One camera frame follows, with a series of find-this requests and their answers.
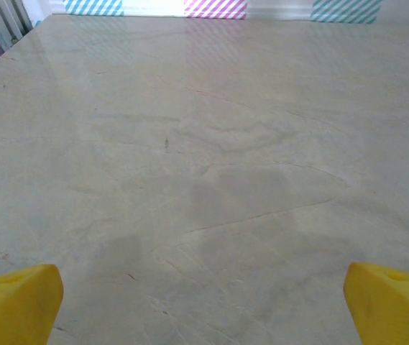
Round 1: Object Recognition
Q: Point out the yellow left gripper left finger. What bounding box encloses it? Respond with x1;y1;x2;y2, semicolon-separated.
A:
0;264;65;345

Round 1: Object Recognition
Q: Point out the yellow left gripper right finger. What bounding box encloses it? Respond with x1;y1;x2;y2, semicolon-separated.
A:
343;262;409;345

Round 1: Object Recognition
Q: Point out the aluminium corner post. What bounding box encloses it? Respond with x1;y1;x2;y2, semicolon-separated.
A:
0;0;35;51

